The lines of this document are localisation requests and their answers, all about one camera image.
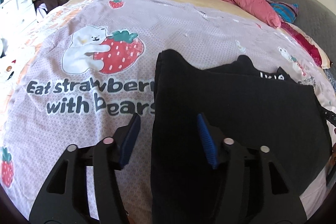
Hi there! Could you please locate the bear print blanket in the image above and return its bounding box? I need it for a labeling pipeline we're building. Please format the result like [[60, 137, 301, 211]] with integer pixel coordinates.
[[0, 0, 79, 115]]

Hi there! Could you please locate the blue striped pillow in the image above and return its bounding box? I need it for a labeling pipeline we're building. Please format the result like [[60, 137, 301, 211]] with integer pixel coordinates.
[[269, 2, 298, 23]]

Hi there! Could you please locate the black and orange sweater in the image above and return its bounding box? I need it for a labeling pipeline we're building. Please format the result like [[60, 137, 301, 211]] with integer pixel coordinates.
[[150, 50, 335, 223]]

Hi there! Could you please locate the white chest of drawers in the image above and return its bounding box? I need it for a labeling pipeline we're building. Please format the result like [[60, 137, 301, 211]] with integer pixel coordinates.
[[1, 0, 36, 29]]

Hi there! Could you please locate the red patterned pillow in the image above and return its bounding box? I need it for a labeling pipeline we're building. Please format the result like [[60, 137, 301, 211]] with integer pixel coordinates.
[[281, 22, 332, 69]]

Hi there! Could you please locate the pink strawberry print quilt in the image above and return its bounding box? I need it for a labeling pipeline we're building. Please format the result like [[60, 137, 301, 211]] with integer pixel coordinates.
[[1, 0, 335, 223]]

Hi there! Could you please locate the grey quilted headboard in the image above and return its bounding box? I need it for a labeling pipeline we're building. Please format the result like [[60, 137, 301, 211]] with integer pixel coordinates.
[[271, 0, 336, 61]]

